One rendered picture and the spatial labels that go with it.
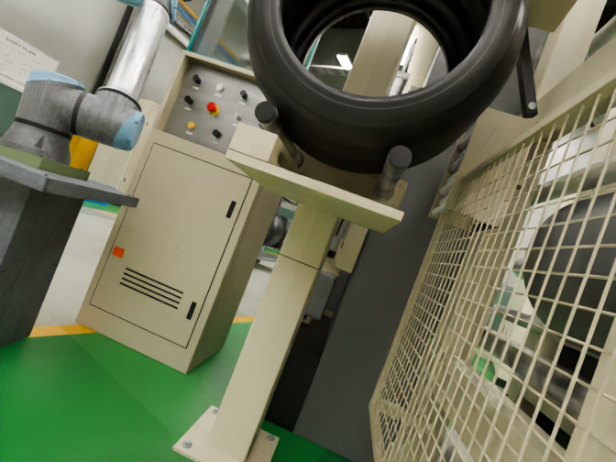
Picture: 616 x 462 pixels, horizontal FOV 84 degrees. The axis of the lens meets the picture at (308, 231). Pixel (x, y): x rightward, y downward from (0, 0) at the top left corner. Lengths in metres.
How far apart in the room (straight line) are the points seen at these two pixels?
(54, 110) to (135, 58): 0.34
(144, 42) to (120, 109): 0.32
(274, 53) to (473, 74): 0.38
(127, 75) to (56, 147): 0.35
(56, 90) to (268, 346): 1.04
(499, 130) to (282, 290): 0.74
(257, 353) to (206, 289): 0.47
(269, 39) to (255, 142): 0.21
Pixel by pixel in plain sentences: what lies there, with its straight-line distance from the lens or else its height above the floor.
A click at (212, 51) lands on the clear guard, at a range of 1.74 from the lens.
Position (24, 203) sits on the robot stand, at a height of 0.49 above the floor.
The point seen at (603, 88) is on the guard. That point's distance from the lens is 0.55.
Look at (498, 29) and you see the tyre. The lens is 0.80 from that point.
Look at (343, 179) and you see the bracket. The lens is 1.01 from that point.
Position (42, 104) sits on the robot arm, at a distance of 1.39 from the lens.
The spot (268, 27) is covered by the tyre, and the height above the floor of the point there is 1.06.
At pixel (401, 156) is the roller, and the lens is 0.67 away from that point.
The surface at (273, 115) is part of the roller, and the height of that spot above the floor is 0.90.
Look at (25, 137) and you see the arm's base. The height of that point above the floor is 0.67.
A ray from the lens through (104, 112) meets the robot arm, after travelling 1.36.
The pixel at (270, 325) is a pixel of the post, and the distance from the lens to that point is 1.06.
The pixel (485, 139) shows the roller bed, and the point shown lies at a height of 1.11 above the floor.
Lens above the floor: 0.69
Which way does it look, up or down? 1 degrees up
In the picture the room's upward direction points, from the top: 21 degrees clockwise
